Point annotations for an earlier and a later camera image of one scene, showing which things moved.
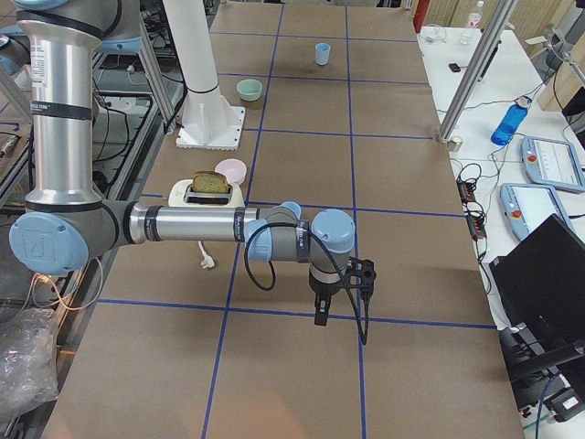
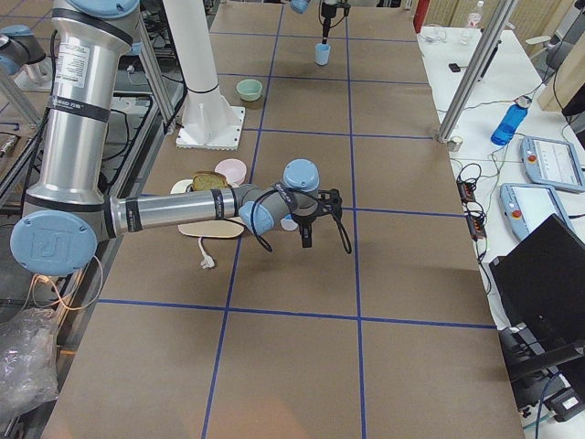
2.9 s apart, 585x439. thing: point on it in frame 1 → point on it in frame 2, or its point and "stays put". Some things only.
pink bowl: [234, 169] stays put
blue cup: [322, 53] stays put
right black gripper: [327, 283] → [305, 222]
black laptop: [541, 283] stays put
